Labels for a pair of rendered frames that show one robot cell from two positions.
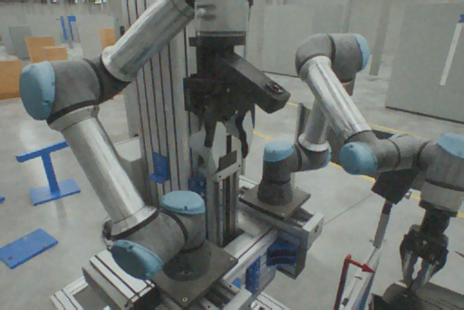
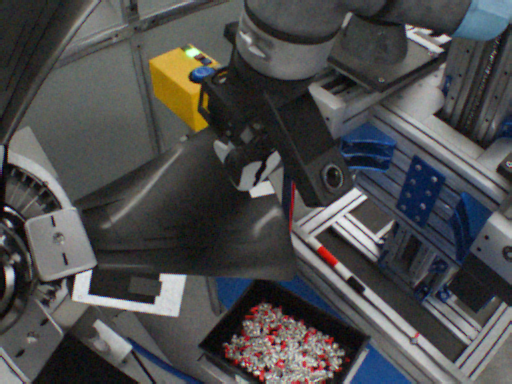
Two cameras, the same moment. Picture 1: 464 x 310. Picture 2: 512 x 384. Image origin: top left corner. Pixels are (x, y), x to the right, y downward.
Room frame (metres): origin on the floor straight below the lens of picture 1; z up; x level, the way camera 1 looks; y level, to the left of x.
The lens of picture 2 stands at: (0.57, -0.77, 1.52)
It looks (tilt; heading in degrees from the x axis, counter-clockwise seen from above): 49 degrees down; 100
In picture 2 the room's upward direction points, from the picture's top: straight up
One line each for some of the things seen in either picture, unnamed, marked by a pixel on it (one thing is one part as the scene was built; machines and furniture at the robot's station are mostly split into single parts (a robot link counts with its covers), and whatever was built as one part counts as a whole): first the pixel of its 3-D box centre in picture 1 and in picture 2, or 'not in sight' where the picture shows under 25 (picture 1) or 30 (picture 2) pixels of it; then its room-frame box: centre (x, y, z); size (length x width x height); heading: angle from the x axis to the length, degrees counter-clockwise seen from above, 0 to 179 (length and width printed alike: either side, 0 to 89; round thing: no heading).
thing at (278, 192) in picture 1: (275, 184); not in sight; (1.06, -0.20, 1.09); 0.15 x 0.15 x 0.10
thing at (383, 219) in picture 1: (381, 226); not in sight; (0.95, -0.62, 0.96); 0.03 x 0.03 x 0.20; 50
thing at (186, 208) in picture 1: (182, 217); not in sight; (0.67, 0.12, 1.20); 0.13 x 0.12 x 0.14; 150
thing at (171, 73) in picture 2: not in sight; (192, 87); (0.32, -0.09, 1.02); 0.16 x 0.10 x 0.11; 140
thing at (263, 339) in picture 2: not in sight; (285, 355); (0.57, -0.51, 0.83); 0.19 x 0.14 x 0.03; 155
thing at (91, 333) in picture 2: not in sight; (97, 341); (0.32, -0.60, 0.96); 0.02 x 0.02 x 0.06
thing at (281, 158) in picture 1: (279, 159); not in sight; (1.06, -0.21, 1.20); 0.13 x 0.12 x 0.14; 105
